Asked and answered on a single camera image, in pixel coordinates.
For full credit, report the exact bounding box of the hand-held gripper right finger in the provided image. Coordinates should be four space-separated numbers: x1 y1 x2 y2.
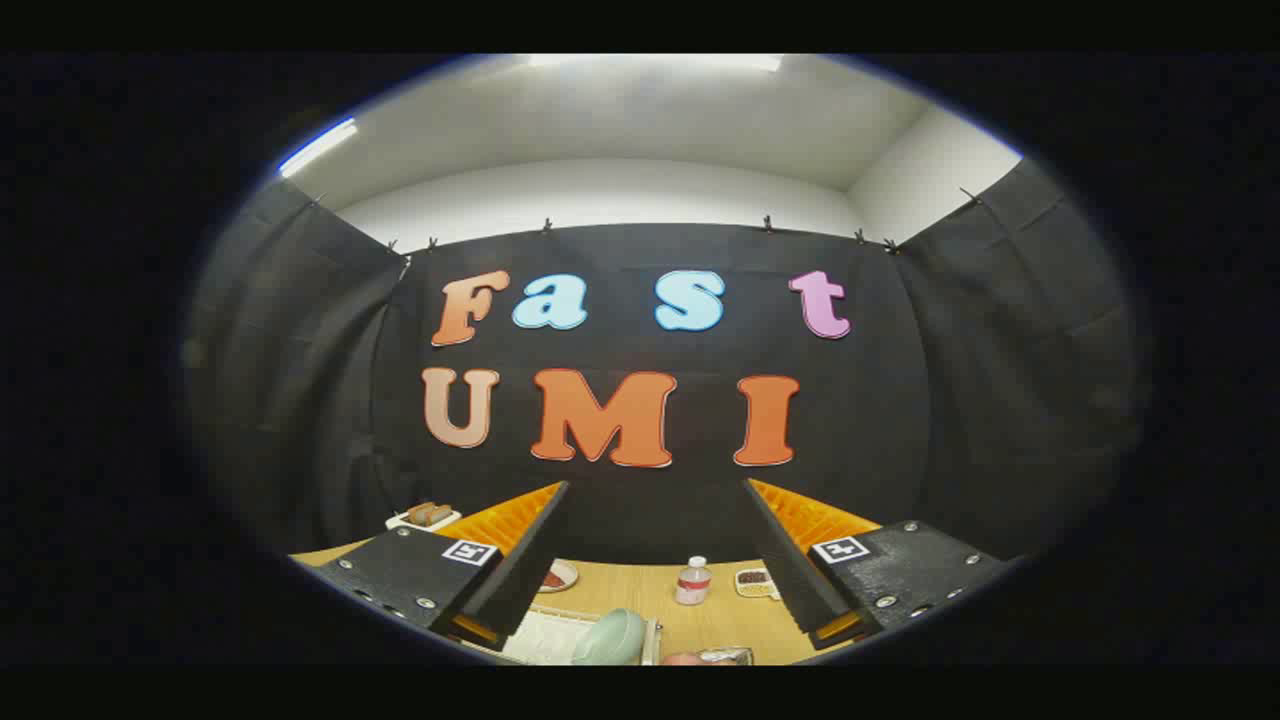
742 478 1011 651

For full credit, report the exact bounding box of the long ceiling light strip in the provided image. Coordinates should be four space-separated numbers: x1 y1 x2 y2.
278 117 359 179

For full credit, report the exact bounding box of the clear bottle with red label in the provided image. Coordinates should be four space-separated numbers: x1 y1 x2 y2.
676 556 713 606

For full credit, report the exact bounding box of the white toaster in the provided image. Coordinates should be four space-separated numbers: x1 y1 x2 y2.
385 508 463 533

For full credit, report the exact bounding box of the white wire dish rack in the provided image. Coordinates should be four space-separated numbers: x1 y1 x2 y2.
495 603 663 666

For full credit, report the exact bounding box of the wide ceiling light panel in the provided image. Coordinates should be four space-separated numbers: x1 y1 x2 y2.
525 54 786 73

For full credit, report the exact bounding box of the light green plate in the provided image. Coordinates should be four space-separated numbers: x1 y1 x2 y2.
572 608 649 666

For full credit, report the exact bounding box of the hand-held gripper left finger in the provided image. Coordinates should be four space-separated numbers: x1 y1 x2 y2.
310 480 573 651

